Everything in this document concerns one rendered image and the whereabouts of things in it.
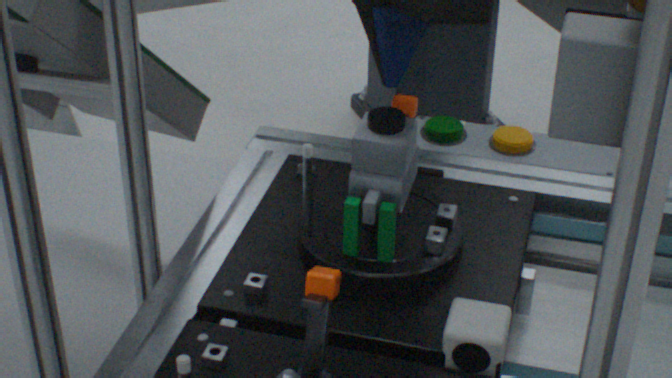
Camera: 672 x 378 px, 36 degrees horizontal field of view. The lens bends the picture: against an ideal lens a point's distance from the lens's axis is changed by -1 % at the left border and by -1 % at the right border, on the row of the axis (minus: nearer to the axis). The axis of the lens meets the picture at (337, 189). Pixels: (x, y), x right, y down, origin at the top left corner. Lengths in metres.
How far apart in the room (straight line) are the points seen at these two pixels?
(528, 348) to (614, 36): 0.34
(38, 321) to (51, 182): 0.46
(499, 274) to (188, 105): 0.33
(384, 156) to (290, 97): 0.55
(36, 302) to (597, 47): 0.41
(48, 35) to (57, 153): 0.48
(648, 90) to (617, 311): 0.16
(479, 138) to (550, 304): 0.22
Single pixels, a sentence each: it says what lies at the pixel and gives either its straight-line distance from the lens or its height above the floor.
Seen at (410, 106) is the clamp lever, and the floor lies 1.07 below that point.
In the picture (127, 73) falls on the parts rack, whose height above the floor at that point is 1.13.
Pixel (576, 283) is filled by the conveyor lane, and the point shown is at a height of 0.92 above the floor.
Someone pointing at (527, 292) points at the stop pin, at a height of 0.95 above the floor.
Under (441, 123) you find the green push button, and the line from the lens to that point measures 1.07.
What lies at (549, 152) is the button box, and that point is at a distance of 1.07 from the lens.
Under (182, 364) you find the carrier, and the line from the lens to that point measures 0.63.
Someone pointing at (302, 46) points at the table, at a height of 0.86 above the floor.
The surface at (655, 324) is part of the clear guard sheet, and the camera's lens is 0.71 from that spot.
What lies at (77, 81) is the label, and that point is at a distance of 0.86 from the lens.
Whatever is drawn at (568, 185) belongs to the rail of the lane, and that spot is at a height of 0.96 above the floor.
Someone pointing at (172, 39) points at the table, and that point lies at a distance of 1.52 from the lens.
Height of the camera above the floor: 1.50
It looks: 33 degrees down
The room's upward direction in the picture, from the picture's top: 1 degrees clockwise
